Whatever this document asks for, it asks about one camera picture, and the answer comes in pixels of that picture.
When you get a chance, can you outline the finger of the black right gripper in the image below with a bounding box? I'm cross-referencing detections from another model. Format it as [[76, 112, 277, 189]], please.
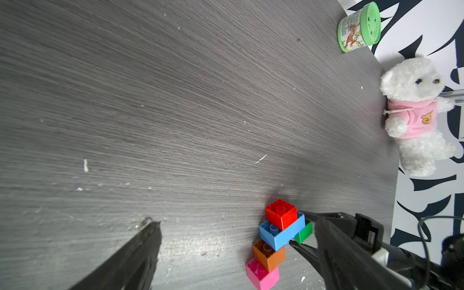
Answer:
[[301, 211, 357, 232], [289, 240, 321, 274]]

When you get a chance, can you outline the green lidded plastic jar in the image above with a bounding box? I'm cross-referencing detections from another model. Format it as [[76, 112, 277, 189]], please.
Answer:
[[337, 2, 381, 53]]

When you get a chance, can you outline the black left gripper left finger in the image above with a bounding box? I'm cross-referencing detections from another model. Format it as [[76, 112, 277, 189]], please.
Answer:
[[72, 222, 162, 290]]

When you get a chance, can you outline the green lego brick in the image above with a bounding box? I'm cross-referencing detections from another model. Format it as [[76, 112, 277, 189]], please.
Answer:
[[294, 221, 314, 244]]

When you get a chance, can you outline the pink lego brick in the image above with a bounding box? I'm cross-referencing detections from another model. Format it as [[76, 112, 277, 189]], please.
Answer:
[[246, 259, 280, 290]]

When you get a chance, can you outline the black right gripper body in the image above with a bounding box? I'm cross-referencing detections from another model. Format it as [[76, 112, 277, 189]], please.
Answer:
[[353, 214, 464, 290]]

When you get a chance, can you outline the blue long lego brick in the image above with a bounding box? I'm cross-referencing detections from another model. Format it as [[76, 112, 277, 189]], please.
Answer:
[[259, 211, 306, 251]]

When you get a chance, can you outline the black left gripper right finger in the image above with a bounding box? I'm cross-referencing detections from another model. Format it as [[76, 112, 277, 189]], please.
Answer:
[[315, 219, 413, 290]]

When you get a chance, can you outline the white teddy bear pink shirt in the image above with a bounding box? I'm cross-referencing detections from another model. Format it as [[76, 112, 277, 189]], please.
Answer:
[[380, 58, 456, 177]]

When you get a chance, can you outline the orange lego brick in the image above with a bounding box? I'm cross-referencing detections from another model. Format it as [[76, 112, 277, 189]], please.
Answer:
[[253, 239, 286, 272]]

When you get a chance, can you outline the red lego brick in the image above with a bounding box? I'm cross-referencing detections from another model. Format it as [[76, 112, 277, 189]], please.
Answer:
[[265, 199, 297, 230]]

